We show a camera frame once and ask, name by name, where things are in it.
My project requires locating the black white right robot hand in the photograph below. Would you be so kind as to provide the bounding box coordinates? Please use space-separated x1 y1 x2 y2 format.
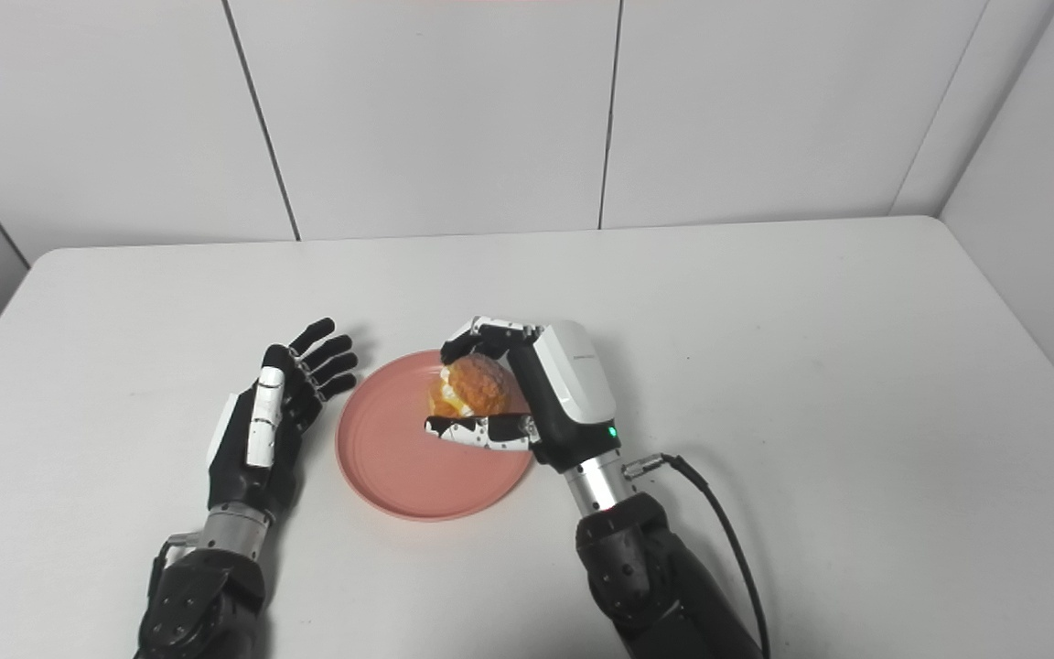
425 317 624 475

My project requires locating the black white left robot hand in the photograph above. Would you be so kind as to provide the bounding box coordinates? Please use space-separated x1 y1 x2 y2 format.
207 318 359 519

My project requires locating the cream puff pastry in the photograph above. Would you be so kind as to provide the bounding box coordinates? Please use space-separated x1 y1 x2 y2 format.
427 353 512 420

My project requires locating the pink round plate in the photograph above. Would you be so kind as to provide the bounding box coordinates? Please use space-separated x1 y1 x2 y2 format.
336 349 535 524

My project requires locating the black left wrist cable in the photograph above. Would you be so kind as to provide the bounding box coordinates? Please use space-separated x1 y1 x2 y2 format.
152 531 204 591

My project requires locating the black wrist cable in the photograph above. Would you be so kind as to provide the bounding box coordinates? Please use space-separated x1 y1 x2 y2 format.
623 453 772 659
152 531 204 591

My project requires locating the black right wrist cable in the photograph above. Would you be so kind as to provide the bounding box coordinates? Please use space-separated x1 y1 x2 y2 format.
623 453 772 659

